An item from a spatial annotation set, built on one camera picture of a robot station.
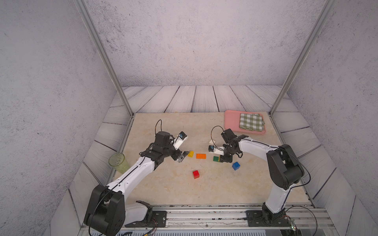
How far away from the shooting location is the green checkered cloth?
1125mm

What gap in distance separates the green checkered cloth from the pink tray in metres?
0.01

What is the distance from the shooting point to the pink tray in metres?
1.11
